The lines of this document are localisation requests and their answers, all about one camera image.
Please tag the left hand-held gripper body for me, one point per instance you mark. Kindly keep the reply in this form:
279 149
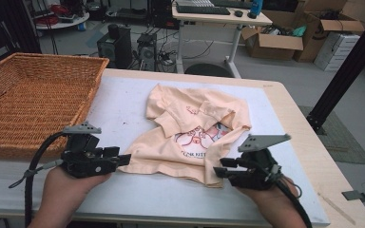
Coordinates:
85 158

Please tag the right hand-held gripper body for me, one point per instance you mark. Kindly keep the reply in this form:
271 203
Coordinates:
256 171

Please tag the peach cartoon print shirt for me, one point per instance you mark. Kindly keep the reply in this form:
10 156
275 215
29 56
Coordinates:
177 152

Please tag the woven wicker basket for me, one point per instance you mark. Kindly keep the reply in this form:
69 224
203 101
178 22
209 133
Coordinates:
28 104

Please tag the person's right hand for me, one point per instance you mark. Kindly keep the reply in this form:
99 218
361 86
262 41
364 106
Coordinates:
272 199

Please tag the person's left hand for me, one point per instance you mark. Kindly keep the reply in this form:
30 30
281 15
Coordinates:
66 193

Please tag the white table mat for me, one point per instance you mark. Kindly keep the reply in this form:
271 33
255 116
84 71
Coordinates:
123 107

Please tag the grey floor mat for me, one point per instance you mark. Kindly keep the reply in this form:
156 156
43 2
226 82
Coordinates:
345 139

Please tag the black round stool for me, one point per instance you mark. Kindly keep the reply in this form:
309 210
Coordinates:
209 70

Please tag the large black computer tower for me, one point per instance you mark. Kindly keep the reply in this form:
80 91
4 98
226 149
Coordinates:
115 49

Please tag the small grey computer tower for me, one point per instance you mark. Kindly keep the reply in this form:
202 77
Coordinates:
147 52

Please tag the low open cardboard box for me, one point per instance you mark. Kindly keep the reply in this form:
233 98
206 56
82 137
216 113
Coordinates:
272 47

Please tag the round white table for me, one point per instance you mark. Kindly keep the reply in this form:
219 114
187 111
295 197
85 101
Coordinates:
66 23

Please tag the black metal shelf rack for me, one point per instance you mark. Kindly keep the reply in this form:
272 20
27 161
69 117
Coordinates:
130 14

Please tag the tall open cardboard box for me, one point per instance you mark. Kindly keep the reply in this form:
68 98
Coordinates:
309 41

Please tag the white-legged wooden desk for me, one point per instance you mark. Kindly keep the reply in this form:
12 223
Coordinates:
221 19

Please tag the stack of white boxes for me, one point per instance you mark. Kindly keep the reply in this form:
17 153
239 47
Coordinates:
337 50

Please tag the black computer under desk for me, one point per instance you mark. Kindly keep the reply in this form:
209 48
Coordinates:
161 12

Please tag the small black disc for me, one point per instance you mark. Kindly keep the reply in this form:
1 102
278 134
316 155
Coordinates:
252 15

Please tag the black computer mouse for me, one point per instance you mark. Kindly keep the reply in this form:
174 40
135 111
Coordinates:
238 13

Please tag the black keyboard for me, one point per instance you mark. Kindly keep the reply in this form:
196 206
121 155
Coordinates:
231 4
202 10

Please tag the blue bottle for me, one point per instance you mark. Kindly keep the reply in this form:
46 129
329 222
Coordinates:
256 7

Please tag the white keyboard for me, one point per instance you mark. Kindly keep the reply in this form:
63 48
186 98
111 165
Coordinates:
193 3

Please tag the grey metal bracket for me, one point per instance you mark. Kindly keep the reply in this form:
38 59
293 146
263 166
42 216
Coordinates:
355 195

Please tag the black metal frame post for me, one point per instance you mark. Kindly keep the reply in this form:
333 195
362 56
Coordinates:
342 79

